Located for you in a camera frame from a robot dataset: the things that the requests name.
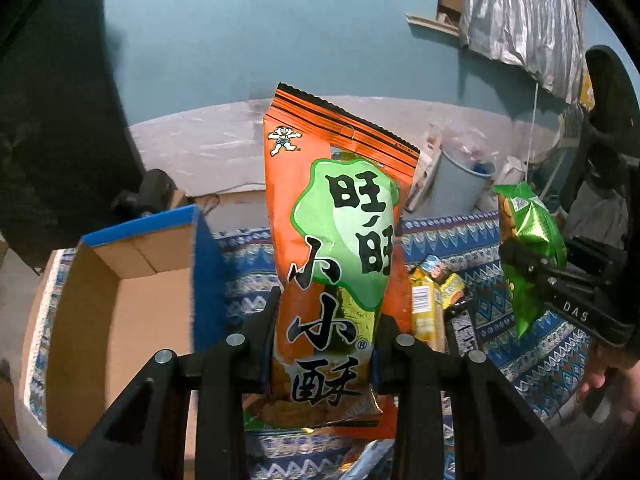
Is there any green snack bag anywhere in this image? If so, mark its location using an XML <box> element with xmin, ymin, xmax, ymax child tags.
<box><xmin>494</xmin><ymin>181</ymin><xmax>566</xmax><ymax>338</ymax></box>

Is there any long yellow biscuit pack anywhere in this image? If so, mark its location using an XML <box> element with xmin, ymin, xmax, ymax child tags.
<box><xmin>409</xmin><ymin>266</ymin><xmax>446</xmax><ymax>353</ymax></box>

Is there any orange Wangwang snack bag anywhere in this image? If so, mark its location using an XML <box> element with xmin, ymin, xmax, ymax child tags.
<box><xmin>245</xmin><ymin>84</ymin><xmax>419</xmax><ymax>428</ymax></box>

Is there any black yellow snack bag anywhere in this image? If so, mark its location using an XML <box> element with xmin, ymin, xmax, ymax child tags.
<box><xmin>420</xmin><ymin>255</ymin><xmax>466</xmax><ymax>310</ymax></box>

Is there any right hand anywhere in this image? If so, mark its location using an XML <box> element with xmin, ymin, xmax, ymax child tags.
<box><xmin>576</xmin><ymin>341</ymin><xmax>640</xmax><ymax>426</ymax></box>

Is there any blue patterned cloth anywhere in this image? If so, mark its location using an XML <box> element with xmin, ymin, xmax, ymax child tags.
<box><xmin>22</xmin><ymin>210</ymin><xmax>591</xmax><ymax>480</ymax></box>

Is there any light blue bucket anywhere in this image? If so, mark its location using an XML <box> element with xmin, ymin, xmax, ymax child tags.
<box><xmin>426</xmin><ymin>151</ymin><xmax>496</xmax><ymax>217</ymax></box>

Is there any blue-edged cardboard box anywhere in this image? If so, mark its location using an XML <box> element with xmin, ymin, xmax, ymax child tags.
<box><xmin>44</xmin><ymin>206</ymin><xmax>227</xmax><ymax>450</ymax></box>

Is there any black round speaker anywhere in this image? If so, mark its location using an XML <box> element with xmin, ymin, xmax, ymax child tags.
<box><xmin>111</xmin><ymin>168</ymin><xmax>177</xmax><ymax>221</ymax></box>

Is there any silver foil curtain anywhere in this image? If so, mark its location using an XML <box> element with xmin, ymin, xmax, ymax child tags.
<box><xmin>459</xmin><ymin>0</ymin><xmax>587</xmax><ymax>104</ymax></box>

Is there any black hanging coat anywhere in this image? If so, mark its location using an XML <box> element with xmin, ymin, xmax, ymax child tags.
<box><xmin>1</xmin><ymin>0</ymin><xmax>143</xmax><ymax>268</ymax></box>

